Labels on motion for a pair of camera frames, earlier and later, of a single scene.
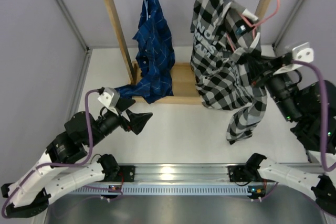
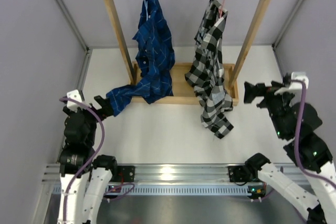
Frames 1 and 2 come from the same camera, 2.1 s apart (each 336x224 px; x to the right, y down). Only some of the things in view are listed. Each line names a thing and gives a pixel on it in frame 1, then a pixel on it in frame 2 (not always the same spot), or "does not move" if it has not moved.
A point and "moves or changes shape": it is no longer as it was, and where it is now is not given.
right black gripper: [259, 67] to [251, 91]
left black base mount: [126, 173] does not move
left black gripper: [138, 120] to [106, 109]
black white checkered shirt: [224, 37] moves or changes shape
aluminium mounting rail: [193, 172] does not move
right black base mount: [247, 173] does not move
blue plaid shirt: [155, 54] does not move
